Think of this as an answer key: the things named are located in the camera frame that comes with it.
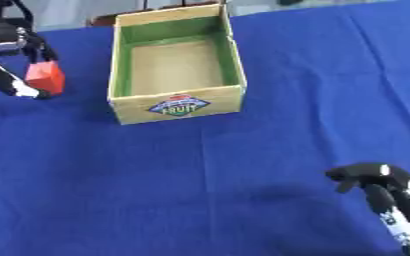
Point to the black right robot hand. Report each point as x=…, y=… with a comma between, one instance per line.
x=389, y=193

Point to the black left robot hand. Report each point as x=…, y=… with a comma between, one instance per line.
x=4, y=36

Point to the red block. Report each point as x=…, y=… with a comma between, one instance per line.
x=46, y=76

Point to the tan cardboard box green inside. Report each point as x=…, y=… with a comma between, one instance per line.
x=176, y=63

